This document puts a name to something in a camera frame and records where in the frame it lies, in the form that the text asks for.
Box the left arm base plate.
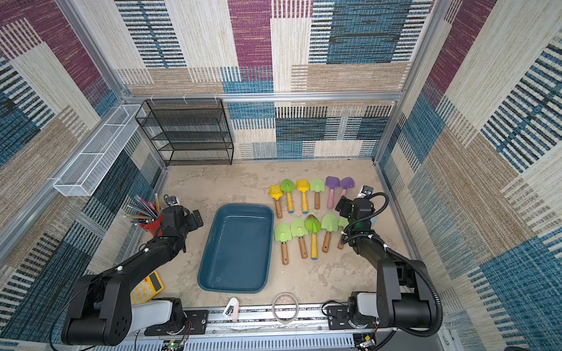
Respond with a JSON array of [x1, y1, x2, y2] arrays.
[[143, 310, 209, 336]]

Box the white cable coil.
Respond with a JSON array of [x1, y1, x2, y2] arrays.
[[271, 292, 300, 326]]

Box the red pencil cup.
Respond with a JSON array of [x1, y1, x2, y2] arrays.
[[138, 211, 162, 235]]

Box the purple shovel long pink handle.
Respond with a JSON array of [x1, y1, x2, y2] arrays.
[[325, 176, 340, 209]]

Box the yellow shovel wooden handle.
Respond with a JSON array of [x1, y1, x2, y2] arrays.
[[269, 185, 284, 219]]

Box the black wire shelf rack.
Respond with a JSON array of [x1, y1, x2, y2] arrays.
[[136, 98, 234, 167]]

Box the teal plastic storage box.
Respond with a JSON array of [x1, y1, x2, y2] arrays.
[[198, 204, 275, 294]]

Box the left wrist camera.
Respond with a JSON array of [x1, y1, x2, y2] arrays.
[[163, 195, 179, 207]]

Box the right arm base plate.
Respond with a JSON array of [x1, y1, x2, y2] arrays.
[[321, 304, 379, 330]]

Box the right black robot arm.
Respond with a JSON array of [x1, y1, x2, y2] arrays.
[[335, 192, 443, 337]]

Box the bright green shovel yellow handle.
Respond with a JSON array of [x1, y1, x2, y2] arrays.
[[304, 214, 321, 260]]

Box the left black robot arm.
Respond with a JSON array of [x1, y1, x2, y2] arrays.
[[61, 205, 203, 346]]

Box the light green shovel wooden handle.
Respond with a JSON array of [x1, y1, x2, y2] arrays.
[[321, 213, 339, 253]]

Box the white wire mesh basket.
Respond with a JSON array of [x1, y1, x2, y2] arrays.
[[54, 105, 141, 197]]

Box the pink white small device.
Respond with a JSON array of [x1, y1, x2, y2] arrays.
[[222, 297, 240, 323]]

